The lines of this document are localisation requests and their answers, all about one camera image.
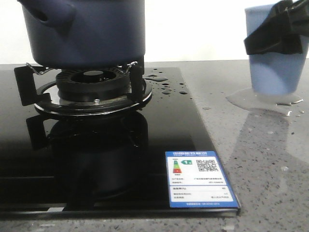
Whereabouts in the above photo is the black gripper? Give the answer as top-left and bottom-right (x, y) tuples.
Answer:
(244, 0), (309, 55)

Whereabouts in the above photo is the light blue ribbed plastic cup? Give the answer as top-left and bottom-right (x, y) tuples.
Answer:
(245, 4), (309, 95)

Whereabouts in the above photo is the dark blue cooking pot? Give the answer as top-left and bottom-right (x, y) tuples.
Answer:
(21, 0), (145, 69)

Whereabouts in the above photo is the black pot support grate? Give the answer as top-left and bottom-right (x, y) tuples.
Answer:
(14, 61), (152, 117)

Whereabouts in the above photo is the blue white energy label sticker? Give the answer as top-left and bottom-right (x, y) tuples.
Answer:
(165, 151), (240, 210)

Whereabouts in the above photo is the black gas burner head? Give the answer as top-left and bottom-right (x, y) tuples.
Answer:
(56, 68), (130, 102)

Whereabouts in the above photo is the black glass gas stove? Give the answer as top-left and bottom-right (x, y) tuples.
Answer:
(0, 67), (240, 219)

